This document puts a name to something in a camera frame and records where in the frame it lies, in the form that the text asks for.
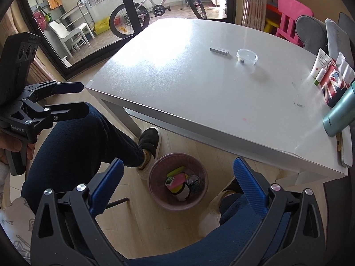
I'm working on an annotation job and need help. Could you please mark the teal metal bottle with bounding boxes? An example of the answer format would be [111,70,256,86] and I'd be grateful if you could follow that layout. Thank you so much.
[322,82,355,137]

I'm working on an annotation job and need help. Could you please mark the person's right shoe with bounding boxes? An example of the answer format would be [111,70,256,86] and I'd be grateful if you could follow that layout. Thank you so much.
[209,177,245,214]

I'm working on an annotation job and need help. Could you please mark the black chair leg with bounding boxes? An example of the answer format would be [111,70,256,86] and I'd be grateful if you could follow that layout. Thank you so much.
[107,198,130,208]

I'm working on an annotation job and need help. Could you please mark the white table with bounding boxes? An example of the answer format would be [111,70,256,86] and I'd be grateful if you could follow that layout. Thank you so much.
[85,19,351,183]

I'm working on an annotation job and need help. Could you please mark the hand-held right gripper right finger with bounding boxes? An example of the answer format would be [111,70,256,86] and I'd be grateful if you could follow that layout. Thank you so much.
[232,156,325,266]

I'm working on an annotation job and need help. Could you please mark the yellow toy stool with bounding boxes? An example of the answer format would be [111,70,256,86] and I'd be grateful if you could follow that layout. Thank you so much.
[263,18,279,32]

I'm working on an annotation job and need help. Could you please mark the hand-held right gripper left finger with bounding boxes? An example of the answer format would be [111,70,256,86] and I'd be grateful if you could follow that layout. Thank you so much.
[30,157,125,266]

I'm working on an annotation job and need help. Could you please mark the person's left hand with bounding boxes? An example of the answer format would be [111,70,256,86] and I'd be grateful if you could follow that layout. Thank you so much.
[0,129,35,161]

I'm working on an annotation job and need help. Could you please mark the green slotted case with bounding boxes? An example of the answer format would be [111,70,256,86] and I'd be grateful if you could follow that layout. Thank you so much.
[166,166,187,178]

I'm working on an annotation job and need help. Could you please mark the pink kids chair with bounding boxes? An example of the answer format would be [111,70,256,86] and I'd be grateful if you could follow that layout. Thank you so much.
[275,0,314,47]

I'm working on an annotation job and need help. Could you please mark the yellow crate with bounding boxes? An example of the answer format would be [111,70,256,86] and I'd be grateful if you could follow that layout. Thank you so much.
[94,18,111,35]

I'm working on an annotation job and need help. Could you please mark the beige curtain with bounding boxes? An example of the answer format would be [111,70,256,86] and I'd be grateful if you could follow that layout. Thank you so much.
[241,0,268,31]

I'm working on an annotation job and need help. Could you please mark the pink bicycle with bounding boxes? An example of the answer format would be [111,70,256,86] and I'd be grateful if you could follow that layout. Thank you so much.
[109,0,207,39]

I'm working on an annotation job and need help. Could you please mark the person's right leg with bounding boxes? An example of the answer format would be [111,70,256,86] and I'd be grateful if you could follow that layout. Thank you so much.
[126,192,294,266]

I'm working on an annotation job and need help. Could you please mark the flag print pouch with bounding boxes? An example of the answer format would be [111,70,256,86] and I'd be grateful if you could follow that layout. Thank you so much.
[319,61,354,108]

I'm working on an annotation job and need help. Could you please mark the patterned seat cushion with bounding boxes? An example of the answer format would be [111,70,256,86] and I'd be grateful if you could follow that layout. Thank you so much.
[0,197,36,261]

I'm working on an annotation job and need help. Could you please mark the clear plastic container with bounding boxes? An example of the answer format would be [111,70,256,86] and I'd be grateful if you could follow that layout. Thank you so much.
[236,49,258,67]

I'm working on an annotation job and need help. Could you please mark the pink waste bin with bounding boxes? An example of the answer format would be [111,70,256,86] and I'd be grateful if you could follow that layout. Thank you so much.
[148,153,209,210]

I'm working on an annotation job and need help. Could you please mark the white chair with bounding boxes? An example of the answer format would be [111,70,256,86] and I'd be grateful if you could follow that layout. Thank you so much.
[48,21,95,59]

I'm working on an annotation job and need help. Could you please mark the pink pleated curtain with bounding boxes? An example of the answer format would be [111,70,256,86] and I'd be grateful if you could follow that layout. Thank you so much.
[28,58,56,85]

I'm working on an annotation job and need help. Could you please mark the pink hanging bag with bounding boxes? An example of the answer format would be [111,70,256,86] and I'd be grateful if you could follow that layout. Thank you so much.
[33,12,46,29]

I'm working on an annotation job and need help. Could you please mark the person's shoe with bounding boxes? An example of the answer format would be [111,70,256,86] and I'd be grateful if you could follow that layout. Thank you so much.
[137,127,162,179]
[209,177,245,214]

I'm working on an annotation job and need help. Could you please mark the grey padded chair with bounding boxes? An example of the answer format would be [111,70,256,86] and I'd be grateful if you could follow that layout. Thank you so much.
[295,15,329,56]

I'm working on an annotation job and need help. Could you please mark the white bottle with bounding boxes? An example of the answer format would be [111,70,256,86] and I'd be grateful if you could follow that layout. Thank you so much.
[176,188,192,202]

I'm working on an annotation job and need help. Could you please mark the metal rack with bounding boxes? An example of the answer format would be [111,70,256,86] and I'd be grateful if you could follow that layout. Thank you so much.
[77,0,94,34]

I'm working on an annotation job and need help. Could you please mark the person's left shoe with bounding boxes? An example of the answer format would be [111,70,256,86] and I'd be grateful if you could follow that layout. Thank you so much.
[137,127,162,179]

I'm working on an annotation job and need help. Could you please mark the light grey cushion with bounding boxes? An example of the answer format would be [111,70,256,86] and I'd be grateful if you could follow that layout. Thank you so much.
[324,18,351,61]

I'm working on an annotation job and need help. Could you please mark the person's left leg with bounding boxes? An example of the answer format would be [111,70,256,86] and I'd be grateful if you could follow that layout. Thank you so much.
[21,104,146,214]

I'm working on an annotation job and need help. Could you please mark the pink slotted case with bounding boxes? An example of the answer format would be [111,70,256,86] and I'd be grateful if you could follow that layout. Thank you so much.
[170,173,189,189]

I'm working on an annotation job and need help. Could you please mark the white packet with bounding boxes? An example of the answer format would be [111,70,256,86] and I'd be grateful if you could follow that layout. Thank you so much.
[335,52,355,89]

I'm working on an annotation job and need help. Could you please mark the person's leg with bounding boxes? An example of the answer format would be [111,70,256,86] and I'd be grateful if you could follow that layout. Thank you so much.
[21,104,146,214]
[126,192,294,266]

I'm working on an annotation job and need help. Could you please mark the black door frame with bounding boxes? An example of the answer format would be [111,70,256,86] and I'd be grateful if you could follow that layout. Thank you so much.
[17,0,236,78]

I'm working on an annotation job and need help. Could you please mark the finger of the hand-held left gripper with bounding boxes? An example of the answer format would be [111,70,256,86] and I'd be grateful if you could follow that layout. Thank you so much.
[24,80,85,102]
[41,102,90,123]

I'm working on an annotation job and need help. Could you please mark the white tube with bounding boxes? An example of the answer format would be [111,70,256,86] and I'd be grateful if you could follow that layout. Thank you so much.
[311,48,332,78]

